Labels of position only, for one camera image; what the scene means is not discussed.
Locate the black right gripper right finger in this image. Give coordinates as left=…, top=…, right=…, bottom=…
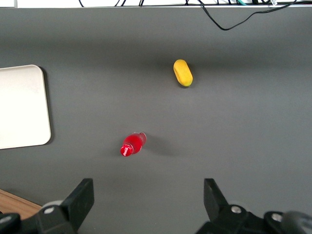
left=195, top=178, right=265, bottom=234

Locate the white rectangular tray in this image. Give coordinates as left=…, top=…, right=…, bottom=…
left=0, top=64, right=52, bottom=150

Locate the red soda bottle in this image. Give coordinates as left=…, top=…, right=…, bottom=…
left=119, top=131, right=147, bottom=158

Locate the long black table cable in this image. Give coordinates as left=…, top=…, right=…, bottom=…
left=198, top=0, right=298, bottom=31

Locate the wooden drawer cabinet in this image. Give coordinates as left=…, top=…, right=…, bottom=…
left=0, top=189, right=42, bottom=220

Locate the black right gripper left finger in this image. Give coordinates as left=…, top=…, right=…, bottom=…
left=39, top=178, right=95, bottom=234

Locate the yellow oval toy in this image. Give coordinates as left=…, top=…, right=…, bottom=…
left=173, top=59, right=194, bottom=87

